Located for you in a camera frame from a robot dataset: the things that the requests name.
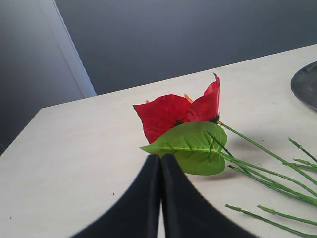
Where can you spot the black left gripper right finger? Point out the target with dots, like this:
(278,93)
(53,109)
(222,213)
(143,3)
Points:
(186,213)

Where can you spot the artificial red anthurium plant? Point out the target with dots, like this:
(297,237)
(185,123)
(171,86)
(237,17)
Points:
(253,159)

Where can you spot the round stainless steel plate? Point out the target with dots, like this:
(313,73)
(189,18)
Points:
(304,85)

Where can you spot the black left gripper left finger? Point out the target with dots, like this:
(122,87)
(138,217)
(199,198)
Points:
(136,213)

